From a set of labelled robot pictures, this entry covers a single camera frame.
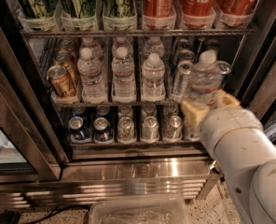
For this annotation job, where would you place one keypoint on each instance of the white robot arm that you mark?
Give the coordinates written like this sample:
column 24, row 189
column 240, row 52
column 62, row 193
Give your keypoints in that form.
column 234, row 137

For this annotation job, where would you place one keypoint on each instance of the middle green can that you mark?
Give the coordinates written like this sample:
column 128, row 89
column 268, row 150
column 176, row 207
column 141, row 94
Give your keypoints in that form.
column 79, row 0

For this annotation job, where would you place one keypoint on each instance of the middle silver slim can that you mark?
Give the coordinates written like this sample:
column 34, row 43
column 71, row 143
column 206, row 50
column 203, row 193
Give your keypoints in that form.
column 183, row 55

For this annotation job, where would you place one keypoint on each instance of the middle gold can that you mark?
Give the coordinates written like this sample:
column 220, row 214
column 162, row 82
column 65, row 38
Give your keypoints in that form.
column 67, row 60

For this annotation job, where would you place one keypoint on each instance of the gold can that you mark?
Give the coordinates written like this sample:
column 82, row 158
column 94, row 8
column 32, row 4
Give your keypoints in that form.
column 61, row 82
column 67, row 45
column 67, row 60

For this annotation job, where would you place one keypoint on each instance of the water bottle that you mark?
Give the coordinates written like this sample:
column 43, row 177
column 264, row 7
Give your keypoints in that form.
column 91, row 43
column 205, row 79
column 153, row 71
column 124, row 84
column 90, row 69
column 122, row 42

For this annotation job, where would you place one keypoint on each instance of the front green silver can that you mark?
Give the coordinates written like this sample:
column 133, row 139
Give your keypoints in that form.
column 125, row 130

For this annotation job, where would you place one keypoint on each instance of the brown drink bottle white cap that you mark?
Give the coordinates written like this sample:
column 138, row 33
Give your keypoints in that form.
column 190, row 134

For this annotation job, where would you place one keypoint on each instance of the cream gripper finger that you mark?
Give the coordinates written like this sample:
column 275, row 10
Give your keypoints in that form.
column 194, row 113
column 225, row 99

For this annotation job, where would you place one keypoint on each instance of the front silver slim can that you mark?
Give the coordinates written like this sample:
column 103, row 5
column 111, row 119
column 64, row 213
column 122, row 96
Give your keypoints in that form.
column 181, row 79

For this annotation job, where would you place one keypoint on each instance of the silver slim can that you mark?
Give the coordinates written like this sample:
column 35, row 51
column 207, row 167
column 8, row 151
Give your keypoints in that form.
column 181, row 79
column 183, row 55

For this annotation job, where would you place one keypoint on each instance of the left glass fridge door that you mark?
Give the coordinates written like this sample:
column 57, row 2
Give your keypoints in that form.
column 28, row 158

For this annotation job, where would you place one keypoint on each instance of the front right silver can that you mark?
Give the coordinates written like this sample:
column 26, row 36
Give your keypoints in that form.
column 173, row 128

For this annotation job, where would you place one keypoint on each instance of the upper wire shelf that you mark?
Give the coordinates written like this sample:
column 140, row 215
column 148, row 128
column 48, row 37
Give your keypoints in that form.
column 138, row 33

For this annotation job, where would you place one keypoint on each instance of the wire shelf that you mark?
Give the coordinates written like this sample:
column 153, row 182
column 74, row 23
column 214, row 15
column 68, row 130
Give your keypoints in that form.
column 138, row 33
column 168, row 102

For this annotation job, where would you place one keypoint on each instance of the clear plastic bin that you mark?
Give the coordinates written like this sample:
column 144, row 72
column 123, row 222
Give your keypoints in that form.
column 140, row 209

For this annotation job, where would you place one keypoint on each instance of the left red cola can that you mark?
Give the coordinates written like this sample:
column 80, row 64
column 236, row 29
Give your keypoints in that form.
column 158, row 8

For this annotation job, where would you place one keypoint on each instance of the right green can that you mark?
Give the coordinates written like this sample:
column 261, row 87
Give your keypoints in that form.
column 118, row 8

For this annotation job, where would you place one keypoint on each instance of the middle wire shelf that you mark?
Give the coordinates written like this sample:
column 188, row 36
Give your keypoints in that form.
column 168, row 102

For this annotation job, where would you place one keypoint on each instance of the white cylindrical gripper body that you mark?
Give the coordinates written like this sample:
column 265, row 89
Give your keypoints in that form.
column 228, row 122

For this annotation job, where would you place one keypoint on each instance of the front gold can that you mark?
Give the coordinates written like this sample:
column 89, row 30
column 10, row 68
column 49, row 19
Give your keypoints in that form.
column 61, row 82

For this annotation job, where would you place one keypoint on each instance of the stainless steel display fridge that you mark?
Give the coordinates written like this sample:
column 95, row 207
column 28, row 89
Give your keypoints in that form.
column 90, row 173

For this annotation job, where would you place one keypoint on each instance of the open glass fridge door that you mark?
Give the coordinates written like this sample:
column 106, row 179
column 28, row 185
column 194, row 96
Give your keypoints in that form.
column 260, row 96

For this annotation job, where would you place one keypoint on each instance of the rear gold can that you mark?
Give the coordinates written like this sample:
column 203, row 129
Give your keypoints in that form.
column 67, row 45

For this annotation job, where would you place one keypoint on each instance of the front blue silver can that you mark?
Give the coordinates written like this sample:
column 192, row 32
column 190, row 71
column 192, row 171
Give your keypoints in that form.
column 224, row 69

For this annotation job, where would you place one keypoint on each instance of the front left blue can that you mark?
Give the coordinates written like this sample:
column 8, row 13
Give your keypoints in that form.
column 77, row 128

